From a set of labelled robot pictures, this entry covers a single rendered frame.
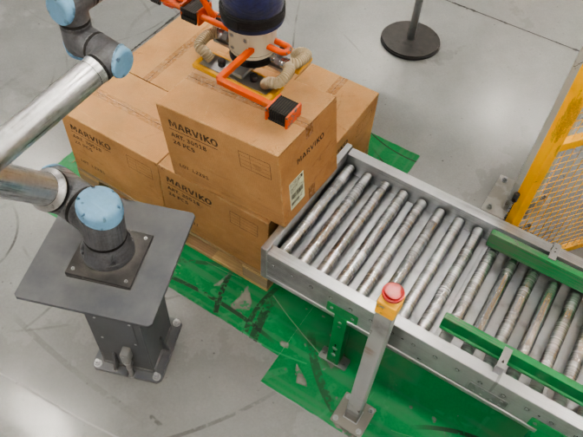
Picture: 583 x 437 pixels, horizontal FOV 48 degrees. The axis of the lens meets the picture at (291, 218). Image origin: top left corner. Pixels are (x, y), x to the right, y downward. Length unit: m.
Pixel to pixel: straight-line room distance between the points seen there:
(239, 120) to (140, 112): 0.82
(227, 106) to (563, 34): 3.02
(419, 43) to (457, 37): 0.31
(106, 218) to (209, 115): 0.63
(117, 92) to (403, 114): 1.72
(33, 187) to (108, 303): 0.48
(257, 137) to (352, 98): 0.96
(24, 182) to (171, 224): 0.61
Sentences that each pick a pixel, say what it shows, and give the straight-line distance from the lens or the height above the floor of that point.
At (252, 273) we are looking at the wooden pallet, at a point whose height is 0.09.
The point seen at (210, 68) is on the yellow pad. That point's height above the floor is 1.19.
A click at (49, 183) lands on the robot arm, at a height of 1.10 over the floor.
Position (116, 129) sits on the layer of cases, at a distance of 3.15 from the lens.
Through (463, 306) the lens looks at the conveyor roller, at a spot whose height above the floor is 0.55.
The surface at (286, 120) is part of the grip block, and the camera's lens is 2.03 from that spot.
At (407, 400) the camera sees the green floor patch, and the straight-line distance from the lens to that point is 3.00.
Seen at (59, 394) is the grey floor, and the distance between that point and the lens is 3.07.
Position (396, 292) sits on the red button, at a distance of 2.01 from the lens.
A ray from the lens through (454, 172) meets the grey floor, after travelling 3.79.
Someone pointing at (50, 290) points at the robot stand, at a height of 0.75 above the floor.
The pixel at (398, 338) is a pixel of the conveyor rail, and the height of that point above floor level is 0.51.
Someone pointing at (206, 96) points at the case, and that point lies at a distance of 2.64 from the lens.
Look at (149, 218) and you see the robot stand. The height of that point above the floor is 0.75.
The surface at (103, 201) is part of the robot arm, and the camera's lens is 2.22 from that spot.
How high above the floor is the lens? 2.73
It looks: 53 degrees down
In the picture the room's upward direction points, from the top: 4 degrees clockwise
